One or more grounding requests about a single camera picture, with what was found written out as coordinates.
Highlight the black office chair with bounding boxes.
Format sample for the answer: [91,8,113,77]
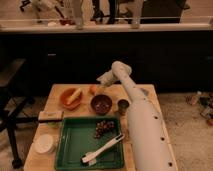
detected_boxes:
[0,58,40,170]

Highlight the white dish brush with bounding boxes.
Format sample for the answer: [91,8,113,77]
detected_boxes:
[81,134,125,164]

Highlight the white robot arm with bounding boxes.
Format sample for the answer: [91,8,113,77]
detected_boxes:
[97,61,178,171]

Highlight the bunch of dark grapes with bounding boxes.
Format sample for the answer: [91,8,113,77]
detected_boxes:
[94,120,115,138]

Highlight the blue sponge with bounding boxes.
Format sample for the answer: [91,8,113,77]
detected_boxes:
[141,88,149,96]

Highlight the dark maroon bowl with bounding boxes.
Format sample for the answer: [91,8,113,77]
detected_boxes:
[90,94,112,115]

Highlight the wooden block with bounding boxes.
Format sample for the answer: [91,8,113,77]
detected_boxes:
[38,111,63,121]

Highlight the orange apple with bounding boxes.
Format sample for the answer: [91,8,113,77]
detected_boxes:
[89,85,97,95]

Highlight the green plastic tray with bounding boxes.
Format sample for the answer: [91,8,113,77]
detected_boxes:
[54,117,124,171]

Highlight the orange bowl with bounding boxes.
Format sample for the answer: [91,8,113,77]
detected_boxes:
[59,88,83,110]

